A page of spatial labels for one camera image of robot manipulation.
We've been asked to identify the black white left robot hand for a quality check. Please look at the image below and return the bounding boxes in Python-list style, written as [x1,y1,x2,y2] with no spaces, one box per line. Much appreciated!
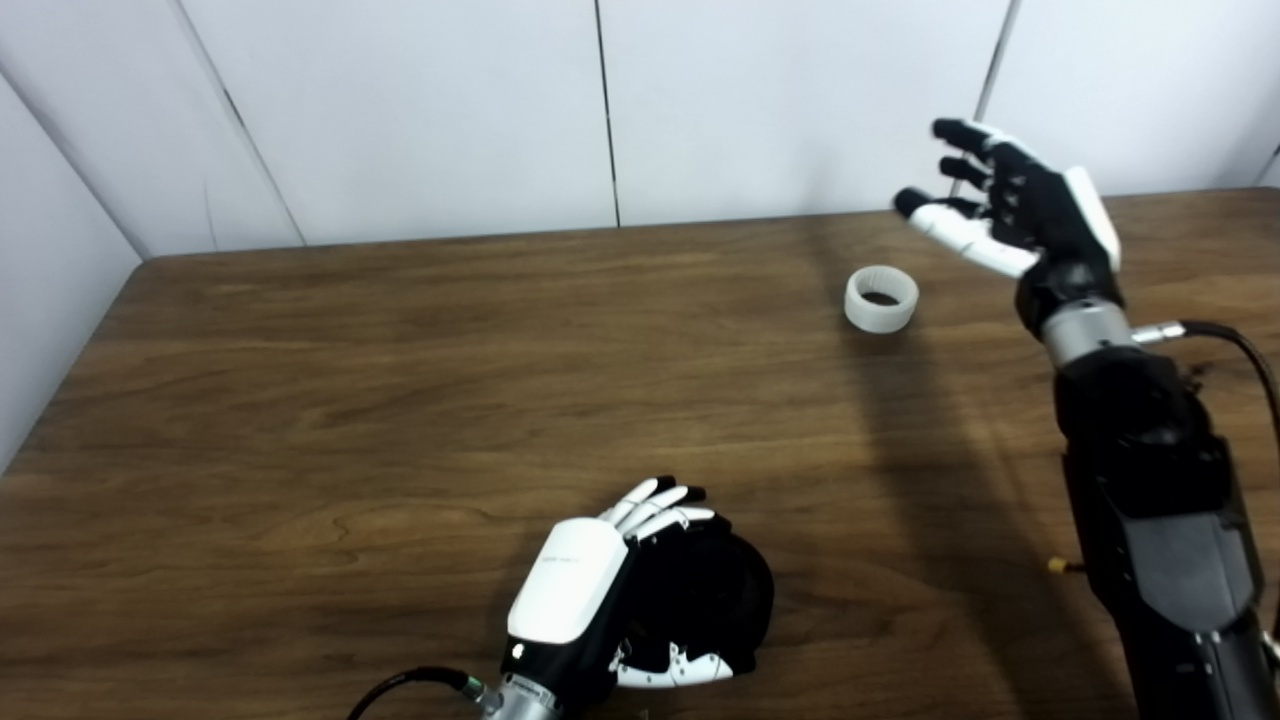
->
[503,476,746,711]

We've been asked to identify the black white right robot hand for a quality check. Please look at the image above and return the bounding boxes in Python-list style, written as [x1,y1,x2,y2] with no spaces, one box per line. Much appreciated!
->
[893,118,1123,336]

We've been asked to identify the round black gear part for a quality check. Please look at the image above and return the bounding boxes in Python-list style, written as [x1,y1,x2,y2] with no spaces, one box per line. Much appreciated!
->
[640,520,776,676]

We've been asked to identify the white toothed ring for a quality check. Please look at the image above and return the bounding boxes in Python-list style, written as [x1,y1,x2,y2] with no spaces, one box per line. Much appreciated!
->
[844,265,920,335]

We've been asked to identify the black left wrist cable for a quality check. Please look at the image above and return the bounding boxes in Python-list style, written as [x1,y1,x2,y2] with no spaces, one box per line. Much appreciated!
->
[347,667,491,720]

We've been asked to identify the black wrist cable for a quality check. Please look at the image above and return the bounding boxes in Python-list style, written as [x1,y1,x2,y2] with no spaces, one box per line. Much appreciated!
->
[1132,319,1280,441]
[347,667,491,720]

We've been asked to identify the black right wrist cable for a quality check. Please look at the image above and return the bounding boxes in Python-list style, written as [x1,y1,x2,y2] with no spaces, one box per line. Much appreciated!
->
[1132,319,1280,441]

